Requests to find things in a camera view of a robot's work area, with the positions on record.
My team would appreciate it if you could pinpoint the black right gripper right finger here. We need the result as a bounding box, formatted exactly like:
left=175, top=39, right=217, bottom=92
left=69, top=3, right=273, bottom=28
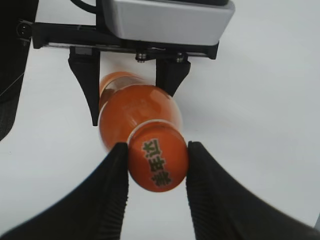
left=186, top=141, right=320, bottom=240

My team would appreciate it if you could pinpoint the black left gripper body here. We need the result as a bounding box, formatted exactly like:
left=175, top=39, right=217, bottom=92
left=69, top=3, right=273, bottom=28
left=15, top=20, right=219, bottom=60

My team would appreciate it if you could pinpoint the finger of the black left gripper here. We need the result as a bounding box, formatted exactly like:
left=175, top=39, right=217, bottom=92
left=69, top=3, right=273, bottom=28
left=155, top=59, right=191, bottom=97
left=68, top=46, right=101, bottom=127

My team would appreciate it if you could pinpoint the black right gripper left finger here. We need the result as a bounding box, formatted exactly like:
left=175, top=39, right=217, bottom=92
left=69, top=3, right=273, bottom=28
left=0, top=143, right=129, bottom=240

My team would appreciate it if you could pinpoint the orange soda plastic bottle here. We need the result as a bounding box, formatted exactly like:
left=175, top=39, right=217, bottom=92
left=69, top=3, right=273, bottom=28
left=98, top=71, right=183, bottom=151

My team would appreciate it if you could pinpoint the orange bottle cap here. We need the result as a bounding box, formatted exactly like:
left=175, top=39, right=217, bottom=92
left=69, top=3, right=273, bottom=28
left=128, top=119, right=189, bottom=193

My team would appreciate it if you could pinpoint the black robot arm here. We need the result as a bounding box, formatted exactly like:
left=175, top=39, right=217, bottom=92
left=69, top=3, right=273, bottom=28
left=0, top=0, right=320, bottom=233

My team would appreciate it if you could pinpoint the black cable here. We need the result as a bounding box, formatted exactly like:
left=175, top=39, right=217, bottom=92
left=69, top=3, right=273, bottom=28
left=69, top=0, right=98, bottom=9

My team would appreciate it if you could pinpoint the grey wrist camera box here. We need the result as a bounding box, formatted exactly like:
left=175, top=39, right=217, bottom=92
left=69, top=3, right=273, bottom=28
left=101, top=0, right=236, bottom=46

